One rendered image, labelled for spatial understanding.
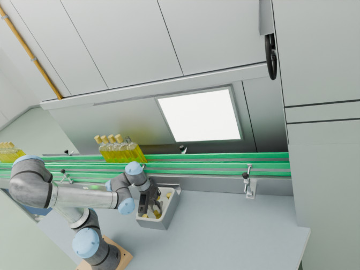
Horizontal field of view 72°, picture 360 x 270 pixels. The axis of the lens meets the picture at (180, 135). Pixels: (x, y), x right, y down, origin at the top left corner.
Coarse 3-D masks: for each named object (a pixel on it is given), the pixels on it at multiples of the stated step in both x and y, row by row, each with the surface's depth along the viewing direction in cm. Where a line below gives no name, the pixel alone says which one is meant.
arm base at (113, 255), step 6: (108, 246) 122; (114, 246) 128; (108, 252) 120; (114, 252) 125; (120, 252) 128; (108, 258) 120; (114, 258) 122; (120, 258) 126; (96, 264) 117; (102, 264) 118; (108, 264) 120; (114, 264) 122
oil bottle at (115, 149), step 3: (117, 144) 156; (114, 147) 156; (117, 147) 155; (114, 150) 157; (117, 150) 156; (114, 153) 159; (117, 153) 158; (120, 153) 157; (117, 156) 160; (120, 156) 159; (120, 159) 161; (123, 159) 160; (120, 162) 163; (123, 162) 162; (126, 162) 161
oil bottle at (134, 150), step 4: (132, 144) 151; (136, 144) 153; (128, 148) 151; (132, 148) 150; (136, 148) 152; (132, 152) 152; (136, 152) 152; (140, 152) 156; (132, 156) 155; (136, 156) 154; (140, 156) 156; (144, 156) 159; (136, 160) 156; (140, 160) 156; (144, 160) 159
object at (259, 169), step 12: (144, 168) 157; (156, 168) 152; (168, 168) 148; (180, 168) 145; (192, 168) 141; (204, 168) 138; (216, 168) 134; (228, 168) 131; (240, 168) 128; (252, 168) 126; (264, 168) 122; (276, 168) 120; (288, 168) 117
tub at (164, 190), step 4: (160, 188) 149; (164, 188) 148; (168, 188) 147; (172, 188) 146; (164, 192) 150; (168, 192) 149; (172, 192) 143; (160, 196) 154; (164, 196) 152; (160, 200) 151; (164, 200) 150; (168, 200) 140; (164, 204) 148; (168, 204) 138; (164, 208) 136; (148, 212) 147; (164, 212) 134; (136, 216) 138; (140, 216) 141; (148, 216) 144; (152, 216) 144; (148, 220) 134; (152, 220) 132; (156, 220) 131; (160, 220) 131
